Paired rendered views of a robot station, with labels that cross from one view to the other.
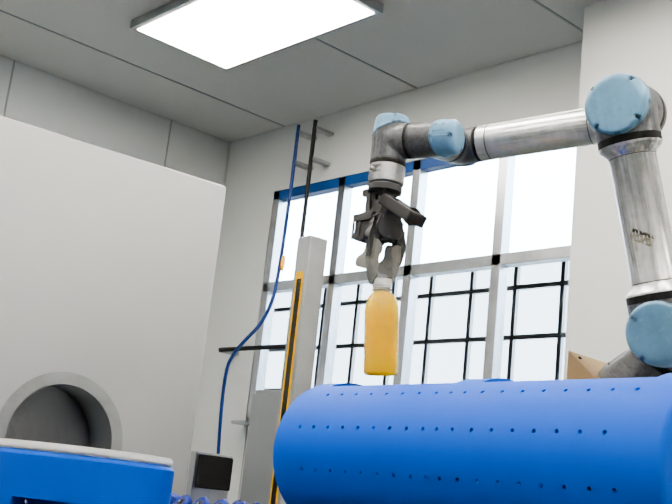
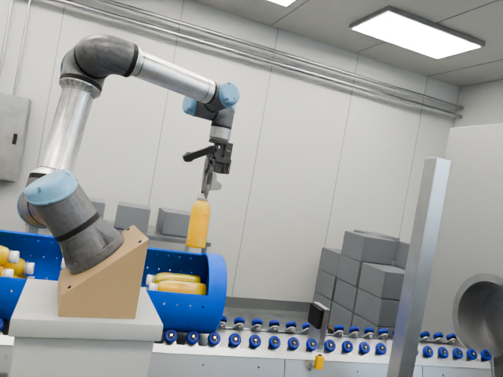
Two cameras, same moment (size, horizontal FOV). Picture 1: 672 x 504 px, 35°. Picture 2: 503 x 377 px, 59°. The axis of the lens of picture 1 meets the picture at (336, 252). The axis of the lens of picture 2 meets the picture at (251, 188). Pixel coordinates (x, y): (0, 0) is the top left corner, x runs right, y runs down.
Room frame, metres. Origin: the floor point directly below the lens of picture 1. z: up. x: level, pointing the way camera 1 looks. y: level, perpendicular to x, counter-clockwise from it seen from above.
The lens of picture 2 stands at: (2.80, -1.53, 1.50)
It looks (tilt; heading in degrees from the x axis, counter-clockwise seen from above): 0 degrees down; 110
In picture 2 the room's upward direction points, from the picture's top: 10 degrees clockwise
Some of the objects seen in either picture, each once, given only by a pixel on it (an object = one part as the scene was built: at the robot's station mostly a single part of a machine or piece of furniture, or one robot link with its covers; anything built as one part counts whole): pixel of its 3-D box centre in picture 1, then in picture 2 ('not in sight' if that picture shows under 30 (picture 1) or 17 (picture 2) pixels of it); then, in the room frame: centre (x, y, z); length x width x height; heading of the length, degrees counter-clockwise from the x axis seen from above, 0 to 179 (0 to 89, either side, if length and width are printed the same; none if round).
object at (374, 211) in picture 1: (379, 215); (218, 157); (2.12, -0.08, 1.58); 0.09 x 0.08 x 0.12; 38
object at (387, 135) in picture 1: (391, 141); (222, 112); (2.12, -0.09, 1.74); 0.09 x 0.08 x 0.11; 59
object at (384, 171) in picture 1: (385, 177); (219, 135); (2.12, -0.08, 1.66); 0.08 x 0.08 x 0.05
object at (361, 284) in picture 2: not in sight; (375, 291); (2.58, 3.51, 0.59); 1.20 x 0.80 x 1.19; 132
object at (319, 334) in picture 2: (209, 487); (316, 325); (2.52, 0.23, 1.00); 0.10 x 0.04 x 0.15; 128
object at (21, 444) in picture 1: (81, 452); not in sight; (1.65, 0.35, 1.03); 0.28 x 0.28 x 0.01
